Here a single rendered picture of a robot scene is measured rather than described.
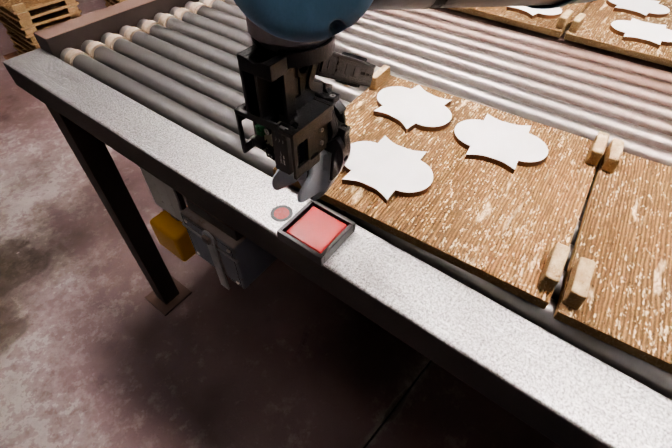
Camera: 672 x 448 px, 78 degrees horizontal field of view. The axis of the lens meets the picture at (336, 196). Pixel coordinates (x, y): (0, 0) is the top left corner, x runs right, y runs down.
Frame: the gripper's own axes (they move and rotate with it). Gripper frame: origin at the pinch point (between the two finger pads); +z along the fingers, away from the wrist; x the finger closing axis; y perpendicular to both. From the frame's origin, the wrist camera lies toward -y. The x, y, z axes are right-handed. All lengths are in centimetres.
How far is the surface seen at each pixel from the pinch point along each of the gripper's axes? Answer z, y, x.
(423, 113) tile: 5.6, -29.8, 0.3
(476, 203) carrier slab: 6.6, -15.8, 15.9
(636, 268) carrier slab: 6.6, -16.7, 35.9
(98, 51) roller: 9, -13, -73
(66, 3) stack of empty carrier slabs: 60, -86, -256
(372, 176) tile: 5.6, -11.0, 1.6
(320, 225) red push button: 7.3, -0.3, 0.2
